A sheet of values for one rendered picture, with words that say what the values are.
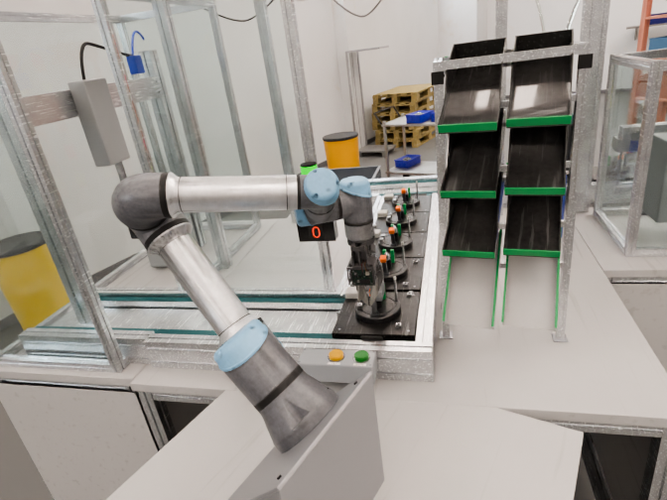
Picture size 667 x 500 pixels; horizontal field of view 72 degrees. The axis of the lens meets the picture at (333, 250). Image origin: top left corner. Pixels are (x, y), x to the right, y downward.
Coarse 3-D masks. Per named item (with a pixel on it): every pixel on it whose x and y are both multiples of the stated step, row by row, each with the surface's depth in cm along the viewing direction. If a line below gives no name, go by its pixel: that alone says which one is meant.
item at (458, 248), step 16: (496, 192) 130; (464, 208) 129; (480, 208) 128; (496, 208) 126; (448, 224) 124; (464, 224) 126; (480, 224) 124; (496, 224) 119; (448, 240) 124; (464, 240) 122; (480, 240) 120; (496, 240) 118; (448, 256) 120; (464, 256) 118; (480, 256) 116
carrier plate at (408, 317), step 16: (352, 304) 147; (416, 304) 142; (336, 320) 139; (352, 320) 138; (400, 320) 135; (416, 320) 134; (336, 336) 134; (352, 336) 132; (384, 336) 130; (400, 336) 128
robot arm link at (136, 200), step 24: (120, 192) 94; (144, 192) 92; (168, 192) 92; (192, 192) 93; (216, 192) 94; (240, 192) 94; (264, 192) 95; (288, 192) 95; (312, 192) 94; (336, 192) 95; (120, 216) 96; (144, 216) 94; (168, 216) 95
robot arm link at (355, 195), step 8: (344, 184) 109; (352, 184) 108; (360, 184) 109; (368, 184) 110; (344, 192) 110; (352, 192) 109; (360, 192) 109; (368, 192) 111; (344, 200) 109; (352, 200) 110; (360, 200) 110; (368, 200) 111; (344, 208) 110; (352, 208) 110; (360, 208) 111; (368, 208) 112; (344, 216) 111; (352, 216) 112; (360, 216) 111; (368, 216) 112; (352, 224) 113; (360, 224) 112
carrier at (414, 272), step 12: (384, 252) 164; (396, 264) 164; (408, 264) 167; (420, 264) 166; (384, 276) 157; (396, 276) 156; (408, 276) 159; (420, 276) 158; (408, 288) 151; (420, 288) 150
